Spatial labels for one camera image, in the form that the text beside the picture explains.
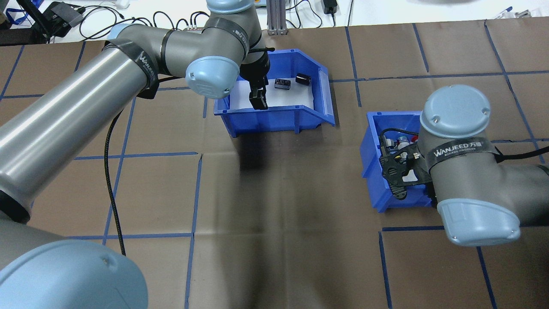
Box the blue switch storage bin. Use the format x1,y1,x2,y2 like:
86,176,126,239
360,110,434,214

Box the blue battery storage bin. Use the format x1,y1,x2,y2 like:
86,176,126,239
213,48,336,138

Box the grey hub box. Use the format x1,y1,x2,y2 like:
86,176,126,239
45,2,85,29

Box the white foam bin liner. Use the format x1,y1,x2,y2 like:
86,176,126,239
229,79,315,111

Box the black device stand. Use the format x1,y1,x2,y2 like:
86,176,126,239
16,0,48,42

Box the aluminium profile post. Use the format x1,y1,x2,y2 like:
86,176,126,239
266,0,287,36

